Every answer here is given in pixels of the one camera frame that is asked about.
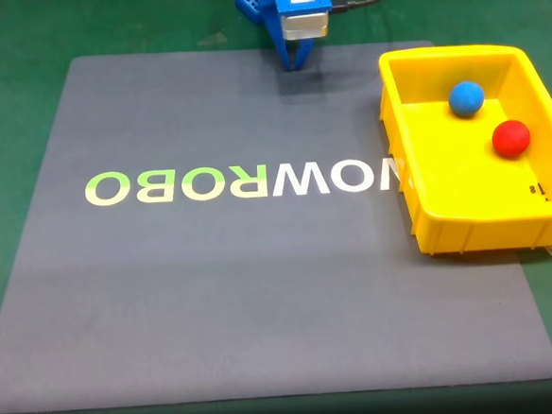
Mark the yellow plastic bin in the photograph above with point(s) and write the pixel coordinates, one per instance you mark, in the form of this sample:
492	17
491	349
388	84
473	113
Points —
469	193

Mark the grey mat with lettering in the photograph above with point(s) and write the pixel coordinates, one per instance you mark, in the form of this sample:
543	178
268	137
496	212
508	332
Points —
263	288

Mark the red ball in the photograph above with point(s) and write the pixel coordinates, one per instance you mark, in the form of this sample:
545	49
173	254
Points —
511	139

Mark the silver camera box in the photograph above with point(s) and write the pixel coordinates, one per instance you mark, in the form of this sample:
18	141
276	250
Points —
305	26

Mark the blue ball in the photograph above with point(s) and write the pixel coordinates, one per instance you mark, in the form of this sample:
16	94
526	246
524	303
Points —
466	99

